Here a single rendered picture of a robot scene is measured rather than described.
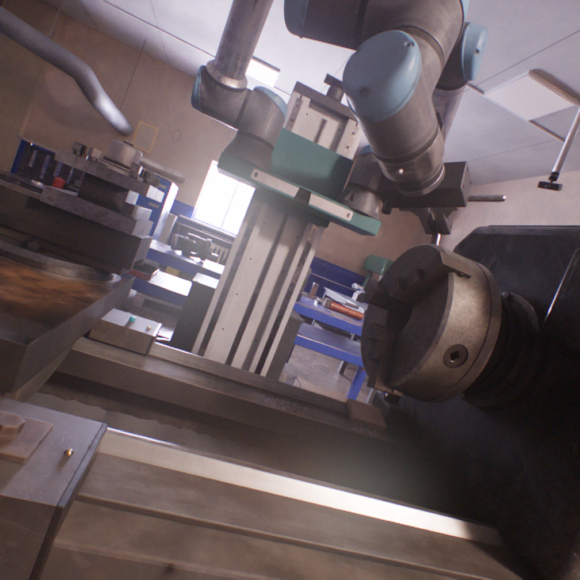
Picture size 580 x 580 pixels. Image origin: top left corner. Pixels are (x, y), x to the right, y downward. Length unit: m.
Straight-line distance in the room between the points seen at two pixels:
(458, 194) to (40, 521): 0.59
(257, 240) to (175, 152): 6.14
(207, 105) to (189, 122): 6.32
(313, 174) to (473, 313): 1.20
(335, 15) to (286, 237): 1.24
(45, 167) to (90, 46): 3.79
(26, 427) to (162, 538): 0.16
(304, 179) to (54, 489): 1.46
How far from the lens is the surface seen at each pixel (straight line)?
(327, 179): 1.70
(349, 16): 0.60
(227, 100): 1.53
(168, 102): 7.97
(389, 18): 0.59
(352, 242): 8.12
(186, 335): 1.90
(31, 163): 5.08
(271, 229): 1.73
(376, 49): 0.53
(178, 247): 2.59
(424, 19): 0.57
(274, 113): 1.55
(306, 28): 0.64
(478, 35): 1.15
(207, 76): 1.53
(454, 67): 1.15
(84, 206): 0.82
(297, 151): 1.69
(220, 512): 0.48
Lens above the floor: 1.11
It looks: 3 degrees down
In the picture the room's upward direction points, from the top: 22 degrees clockwise
